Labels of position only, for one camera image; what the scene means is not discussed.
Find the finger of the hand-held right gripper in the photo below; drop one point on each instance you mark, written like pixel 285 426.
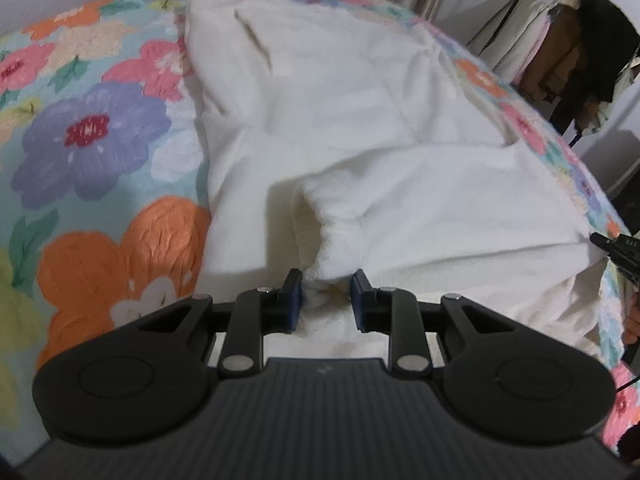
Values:
pixel 599 241

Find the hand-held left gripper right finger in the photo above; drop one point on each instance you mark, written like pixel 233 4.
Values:
pixel 357 306

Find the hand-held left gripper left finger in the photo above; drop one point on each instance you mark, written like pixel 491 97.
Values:
pixel 295 306

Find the white fleece garment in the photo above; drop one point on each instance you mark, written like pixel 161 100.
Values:
pixel 380 125

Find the black clothes rack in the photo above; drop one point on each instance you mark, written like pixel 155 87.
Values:
pixel 570 105

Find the person's right hand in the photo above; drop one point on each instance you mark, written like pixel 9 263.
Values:
pixel 632 317

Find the hanging brown garment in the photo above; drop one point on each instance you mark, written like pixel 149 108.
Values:
pixel 555 55

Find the hanging black garment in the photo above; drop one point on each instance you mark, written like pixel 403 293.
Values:
pixel 607 45

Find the hanging pink garment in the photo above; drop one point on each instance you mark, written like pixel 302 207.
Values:
pixel 536 50

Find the hanging white garment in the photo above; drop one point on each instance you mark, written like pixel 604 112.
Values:
pixel 515 35

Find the floral bed blanket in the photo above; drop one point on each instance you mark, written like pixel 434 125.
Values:
pixel 95 160

